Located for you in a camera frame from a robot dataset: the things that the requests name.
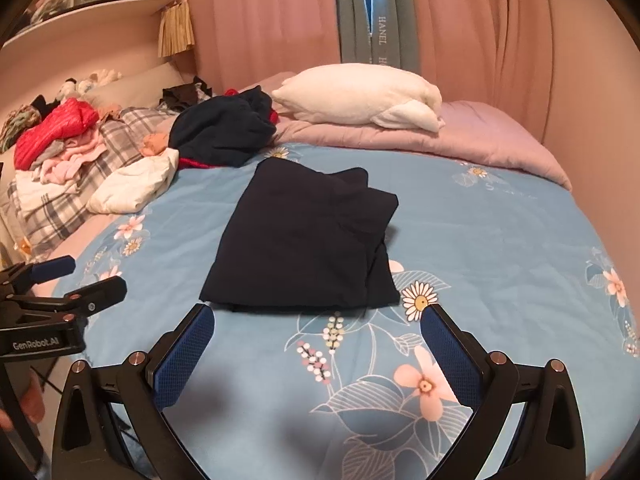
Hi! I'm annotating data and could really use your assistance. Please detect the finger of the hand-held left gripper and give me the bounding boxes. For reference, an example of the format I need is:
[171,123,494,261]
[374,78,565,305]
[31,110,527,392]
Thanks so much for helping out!
[10,275,128,318]
[0,255,77,295]

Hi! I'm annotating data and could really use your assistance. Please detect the black clothing heap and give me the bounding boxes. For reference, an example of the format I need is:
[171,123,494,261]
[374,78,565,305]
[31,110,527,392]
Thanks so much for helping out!
[159,76,213,111]

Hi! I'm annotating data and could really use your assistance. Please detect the striped knitted cloth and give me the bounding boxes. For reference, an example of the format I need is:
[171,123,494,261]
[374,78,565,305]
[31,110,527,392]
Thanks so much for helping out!
[0,104,45,152]

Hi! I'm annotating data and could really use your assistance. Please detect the pile of pink clothes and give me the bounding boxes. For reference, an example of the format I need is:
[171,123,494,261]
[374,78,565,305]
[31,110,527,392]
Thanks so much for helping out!
[30,130,108,186]

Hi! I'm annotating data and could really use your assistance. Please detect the large white pillow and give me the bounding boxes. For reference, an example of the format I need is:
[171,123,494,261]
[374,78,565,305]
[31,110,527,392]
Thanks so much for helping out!
[270,63,447,133]

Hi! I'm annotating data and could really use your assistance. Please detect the dark navy garment pile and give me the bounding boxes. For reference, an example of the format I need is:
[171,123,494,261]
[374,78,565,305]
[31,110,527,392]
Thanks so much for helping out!
[169,85,278,168]

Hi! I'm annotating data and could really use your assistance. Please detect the blue floral bed sheet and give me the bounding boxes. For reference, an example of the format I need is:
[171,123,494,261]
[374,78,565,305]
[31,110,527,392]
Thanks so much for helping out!
[52,142,633,480]

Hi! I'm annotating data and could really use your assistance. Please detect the peach cloth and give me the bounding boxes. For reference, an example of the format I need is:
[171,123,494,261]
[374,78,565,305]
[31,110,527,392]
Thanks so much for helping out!
[140,131,170,157]

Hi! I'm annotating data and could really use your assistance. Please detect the white folded cloth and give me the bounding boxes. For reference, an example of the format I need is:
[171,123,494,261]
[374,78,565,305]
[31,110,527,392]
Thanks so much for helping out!
[86,147,180,215]

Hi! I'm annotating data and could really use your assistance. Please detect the grey plaid blanket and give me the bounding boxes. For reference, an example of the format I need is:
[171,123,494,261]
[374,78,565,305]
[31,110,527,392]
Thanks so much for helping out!
[0,105,183,256]

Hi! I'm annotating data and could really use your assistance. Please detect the grey blue curtain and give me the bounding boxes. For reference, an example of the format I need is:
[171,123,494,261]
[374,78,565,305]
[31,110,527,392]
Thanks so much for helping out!
[332,0,418,73]

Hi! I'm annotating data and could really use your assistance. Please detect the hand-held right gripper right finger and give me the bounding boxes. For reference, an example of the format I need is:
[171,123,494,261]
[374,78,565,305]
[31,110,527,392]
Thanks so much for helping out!
[420,302,587,480]

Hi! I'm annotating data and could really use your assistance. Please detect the white wall shelf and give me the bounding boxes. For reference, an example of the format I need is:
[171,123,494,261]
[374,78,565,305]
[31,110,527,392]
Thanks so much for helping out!
[0,0,180,53]

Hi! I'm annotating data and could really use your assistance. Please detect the pink quilt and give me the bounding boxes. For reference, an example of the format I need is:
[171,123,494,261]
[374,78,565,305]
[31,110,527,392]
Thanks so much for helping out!
[240,71,573,191]

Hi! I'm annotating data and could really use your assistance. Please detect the navy blue jacket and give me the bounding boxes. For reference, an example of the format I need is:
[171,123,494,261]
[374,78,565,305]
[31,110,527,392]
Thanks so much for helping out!
[199,157,401,313]

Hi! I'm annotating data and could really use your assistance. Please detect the red puffer jacket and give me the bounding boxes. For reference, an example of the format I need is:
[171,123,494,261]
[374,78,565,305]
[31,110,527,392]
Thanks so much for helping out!
[14,97,100,171]

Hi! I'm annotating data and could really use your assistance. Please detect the beige fringed hanging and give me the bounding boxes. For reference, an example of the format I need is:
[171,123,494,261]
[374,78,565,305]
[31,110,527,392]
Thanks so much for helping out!
[157,0,196,58]

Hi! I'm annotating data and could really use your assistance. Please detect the person's left hand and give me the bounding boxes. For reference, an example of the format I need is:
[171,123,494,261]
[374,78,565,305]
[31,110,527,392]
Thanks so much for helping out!
[0,367,49,432]

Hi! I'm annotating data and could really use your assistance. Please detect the pink bed sheet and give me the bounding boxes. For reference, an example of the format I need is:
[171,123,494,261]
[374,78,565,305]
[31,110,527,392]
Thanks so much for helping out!
[0,210,108,296]

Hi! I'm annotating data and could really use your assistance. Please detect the beige headboard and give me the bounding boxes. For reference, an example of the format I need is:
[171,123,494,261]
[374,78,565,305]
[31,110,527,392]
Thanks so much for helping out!
[0,60,188,126]

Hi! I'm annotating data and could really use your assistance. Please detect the pink curtain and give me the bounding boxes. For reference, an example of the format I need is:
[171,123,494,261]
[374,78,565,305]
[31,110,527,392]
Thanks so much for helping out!
[180,0,343,93]
[405,0,551,131]

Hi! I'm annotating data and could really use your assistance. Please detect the white plush toys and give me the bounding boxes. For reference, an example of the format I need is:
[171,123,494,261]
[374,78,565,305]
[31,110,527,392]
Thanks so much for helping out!
[56,67,123,101]

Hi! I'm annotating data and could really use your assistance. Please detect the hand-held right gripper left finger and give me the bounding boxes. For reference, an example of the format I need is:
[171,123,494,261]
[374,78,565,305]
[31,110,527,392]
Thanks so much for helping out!
[52,302,217,480]

